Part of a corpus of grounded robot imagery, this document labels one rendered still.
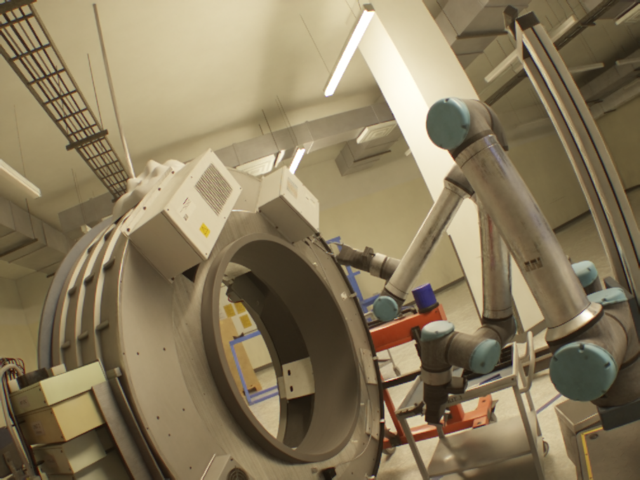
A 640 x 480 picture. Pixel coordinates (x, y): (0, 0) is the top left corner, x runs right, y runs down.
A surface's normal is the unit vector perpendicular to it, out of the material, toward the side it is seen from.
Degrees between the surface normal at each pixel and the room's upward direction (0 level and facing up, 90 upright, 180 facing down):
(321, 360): 68
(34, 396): 90
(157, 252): 125
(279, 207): 138
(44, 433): 90
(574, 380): 95
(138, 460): 90
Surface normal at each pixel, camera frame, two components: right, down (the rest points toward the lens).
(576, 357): -0.68, 0.32
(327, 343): -0.47, -0.07
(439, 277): 0.22, -0.16
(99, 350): 0.47, -0.43
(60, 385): 0.84, -0.37
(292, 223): 0.00, 0.75
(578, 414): -0.16, -0.01
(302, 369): -0.55, -0.32
